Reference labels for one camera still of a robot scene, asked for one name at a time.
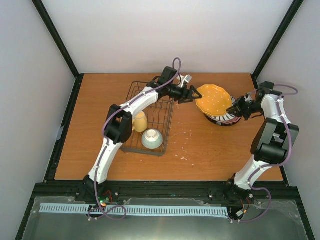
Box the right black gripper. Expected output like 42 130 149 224
226 95 264 121

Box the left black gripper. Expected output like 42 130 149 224
167 84 202 104

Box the orange dotted plate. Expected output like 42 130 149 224
195 84 233 117

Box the dark wire dish rack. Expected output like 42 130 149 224
120 96 174 157

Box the yellow ceramic mug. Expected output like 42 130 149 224
132 111 148 133

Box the light green ceramic bowl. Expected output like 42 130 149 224
141 128 164 150

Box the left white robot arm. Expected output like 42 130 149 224
83 66 202 202

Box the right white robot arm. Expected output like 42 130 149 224
223 81 300 203

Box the black white striped plate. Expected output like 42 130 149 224
204 96 241 127

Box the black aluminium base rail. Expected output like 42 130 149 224
31 180 302 205

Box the right black frame post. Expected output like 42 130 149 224
251 0 304 81

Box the black frame post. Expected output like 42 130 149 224
31 0 85 81
251 0 304 81

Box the left black frame post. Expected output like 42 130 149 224
31 0 85 81

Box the light blue cable duct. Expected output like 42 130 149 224
38 203 228 218

